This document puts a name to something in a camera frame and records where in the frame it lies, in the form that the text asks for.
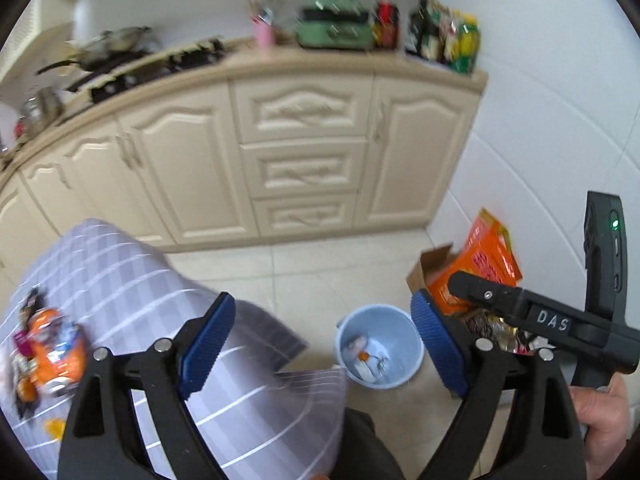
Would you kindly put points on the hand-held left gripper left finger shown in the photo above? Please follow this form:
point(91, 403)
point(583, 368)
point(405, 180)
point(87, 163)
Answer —
point(207, 345)

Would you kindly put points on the pink utensil holder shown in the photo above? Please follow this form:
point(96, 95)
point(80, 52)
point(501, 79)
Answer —
point(263, 35)

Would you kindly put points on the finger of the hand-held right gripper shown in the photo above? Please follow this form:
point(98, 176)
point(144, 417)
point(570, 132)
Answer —
point(485, 295)

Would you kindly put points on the grey checked tablecloth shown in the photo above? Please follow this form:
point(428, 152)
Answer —
point(125, 270)

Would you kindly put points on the yellow green food packets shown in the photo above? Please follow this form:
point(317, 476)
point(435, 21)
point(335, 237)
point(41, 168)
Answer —
point(462, 42)

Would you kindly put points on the black gas stove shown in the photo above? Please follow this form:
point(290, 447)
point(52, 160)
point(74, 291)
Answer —
point(150, 67)

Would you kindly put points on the person's dark trousers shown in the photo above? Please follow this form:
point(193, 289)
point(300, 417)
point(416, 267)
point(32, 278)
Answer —
point(370, 445)

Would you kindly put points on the orange snack wrapper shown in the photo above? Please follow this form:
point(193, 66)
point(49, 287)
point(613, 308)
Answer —
point(57, 352)

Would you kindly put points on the steel frying pan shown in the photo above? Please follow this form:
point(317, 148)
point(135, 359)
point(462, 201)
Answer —
point(110, 42)

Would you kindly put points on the orange plastic bag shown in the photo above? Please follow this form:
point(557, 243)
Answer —
point(485, 260)

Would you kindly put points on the cream kitchen cabinet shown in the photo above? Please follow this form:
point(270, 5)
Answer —
point(300, 110)

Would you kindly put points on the green countertop appliance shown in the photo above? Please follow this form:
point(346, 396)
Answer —
point(332, 22)

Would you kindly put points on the light blue trash bin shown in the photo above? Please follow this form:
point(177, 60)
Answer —
point(395, 320)

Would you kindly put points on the white crumpled wrapper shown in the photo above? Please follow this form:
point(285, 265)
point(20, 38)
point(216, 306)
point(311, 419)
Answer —
point(362, 360)

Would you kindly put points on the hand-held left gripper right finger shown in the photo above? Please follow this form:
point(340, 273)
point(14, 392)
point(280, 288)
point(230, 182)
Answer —
point(435, 340)

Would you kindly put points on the pile of snack wrappers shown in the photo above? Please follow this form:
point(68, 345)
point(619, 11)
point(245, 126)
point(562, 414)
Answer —
point(495, 330)

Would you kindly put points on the person's right hand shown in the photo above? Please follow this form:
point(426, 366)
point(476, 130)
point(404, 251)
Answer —
point(602, 420)

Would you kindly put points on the red label bottle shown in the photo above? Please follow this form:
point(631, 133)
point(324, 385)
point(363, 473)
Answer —
point(386, 25)

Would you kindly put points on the steel pot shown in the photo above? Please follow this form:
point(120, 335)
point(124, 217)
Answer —
point(42, 107)

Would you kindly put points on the brown cardboard box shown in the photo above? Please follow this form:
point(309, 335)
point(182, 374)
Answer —
point(430, 265)

